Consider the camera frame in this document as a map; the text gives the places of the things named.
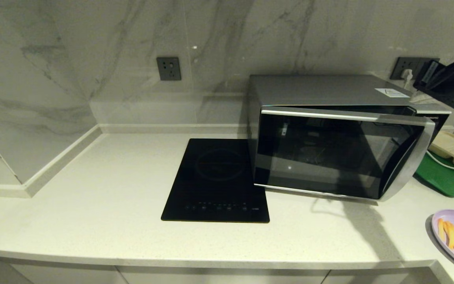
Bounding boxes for black glass microwave door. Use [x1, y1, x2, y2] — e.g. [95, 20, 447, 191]
[253, 106, 435, 201]

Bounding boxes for black induction cooktop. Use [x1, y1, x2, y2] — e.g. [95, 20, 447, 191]
[161, 138, 270, 224]

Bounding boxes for silver microwave oven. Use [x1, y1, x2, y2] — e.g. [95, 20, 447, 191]
[248, 75, 452, 190]

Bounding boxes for grey single wall socket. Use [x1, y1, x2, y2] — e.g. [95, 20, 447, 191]
[156, 57, 182, 81]

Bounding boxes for white label sticker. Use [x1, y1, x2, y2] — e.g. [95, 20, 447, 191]
[374, 88, 410, 99]

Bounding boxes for white power cable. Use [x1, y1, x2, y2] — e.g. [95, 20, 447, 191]
[426, 151, 454, 173]

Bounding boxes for grey double wall socket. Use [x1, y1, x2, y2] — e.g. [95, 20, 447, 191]
[389, 57, 428, 80]

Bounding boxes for green cutting board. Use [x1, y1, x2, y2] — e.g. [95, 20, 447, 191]
[413, 152, 454, 198]

